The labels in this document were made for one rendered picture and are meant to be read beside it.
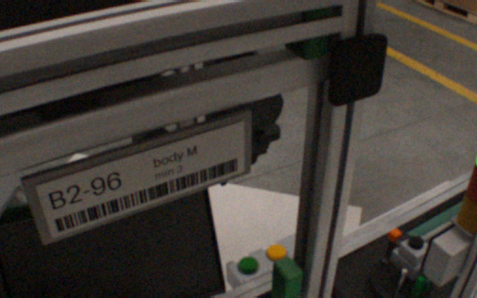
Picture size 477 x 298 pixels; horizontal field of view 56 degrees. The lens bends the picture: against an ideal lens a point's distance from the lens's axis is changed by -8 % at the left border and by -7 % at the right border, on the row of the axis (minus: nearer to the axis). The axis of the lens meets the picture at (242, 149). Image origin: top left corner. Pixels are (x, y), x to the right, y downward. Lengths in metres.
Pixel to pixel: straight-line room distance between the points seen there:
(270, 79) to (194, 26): 0.04
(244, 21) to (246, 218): 1.11
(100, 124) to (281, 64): 0.07
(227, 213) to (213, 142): 1.09
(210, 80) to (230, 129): 0.02
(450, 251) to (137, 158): 0.58
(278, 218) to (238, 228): 0.11
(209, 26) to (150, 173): 0.06
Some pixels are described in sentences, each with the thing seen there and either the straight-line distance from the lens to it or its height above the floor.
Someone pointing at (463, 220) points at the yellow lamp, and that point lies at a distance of 0.70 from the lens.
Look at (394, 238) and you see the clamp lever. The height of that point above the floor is 1.07.
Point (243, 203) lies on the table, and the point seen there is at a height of 0.86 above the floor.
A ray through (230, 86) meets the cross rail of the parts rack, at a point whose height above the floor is 1.63.
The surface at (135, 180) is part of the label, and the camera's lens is 0.17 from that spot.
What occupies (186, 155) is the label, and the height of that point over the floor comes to 1.61.
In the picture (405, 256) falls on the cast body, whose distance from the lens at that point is 0.92.
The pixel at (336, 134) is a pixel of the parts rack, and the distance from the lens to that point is 0.22.
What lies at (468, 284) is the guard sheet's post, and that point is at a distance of 0.77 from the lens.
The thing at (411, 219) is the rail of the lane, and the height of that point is 0.96.
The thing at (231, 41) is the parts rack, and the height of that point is 1.65.
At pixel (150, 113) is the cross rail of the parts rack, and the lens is 0.17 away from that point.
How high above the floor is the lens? 1.71
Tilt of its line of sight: 34 degrees down
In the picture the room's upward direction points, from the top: straight up
